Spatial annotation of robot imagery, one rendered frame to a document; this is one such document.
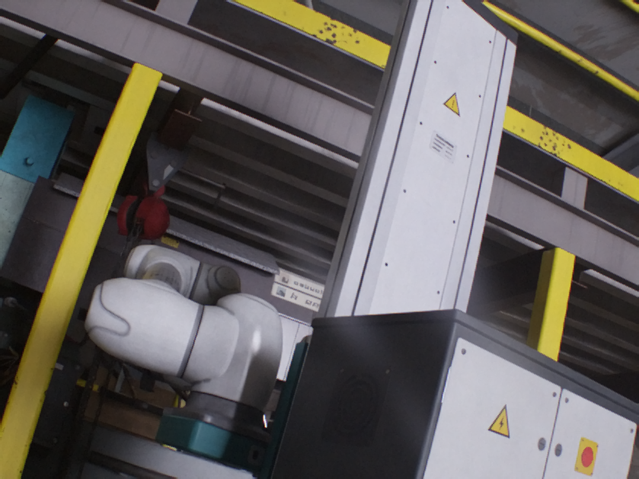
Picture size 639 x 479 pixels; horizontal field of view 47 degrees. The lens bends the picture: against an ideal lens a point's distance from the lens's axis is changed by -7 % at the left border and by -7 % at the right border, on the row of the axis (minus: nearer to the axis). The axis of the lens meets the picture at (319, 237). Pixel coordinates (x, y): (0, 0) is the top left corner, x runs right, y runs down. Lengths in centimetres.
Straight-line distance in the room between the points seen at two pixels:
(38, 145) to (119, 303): 206
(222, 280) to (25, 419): 71
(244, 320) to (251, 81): 134
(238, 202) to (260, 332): 252
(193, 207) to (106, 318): 279
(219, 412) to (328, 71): 175
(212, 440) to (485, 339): 58
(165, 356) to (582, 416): 77
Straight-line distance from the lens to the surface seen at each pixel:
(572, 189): 322
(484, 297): 389
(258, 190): 367
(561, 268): 307
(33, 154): 350
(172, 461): 329
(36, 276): 332
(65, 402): 279
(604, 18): 734
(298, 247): 440
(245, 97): 268
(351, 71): 293
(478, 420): 114
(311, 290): 359
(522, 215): 307
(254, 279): 350
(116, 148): 247
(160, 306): 151
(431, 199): 170
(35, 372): 232
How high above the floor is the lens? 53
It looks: 19 degrees up
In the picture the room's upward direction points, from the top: 16 degrees clockwise
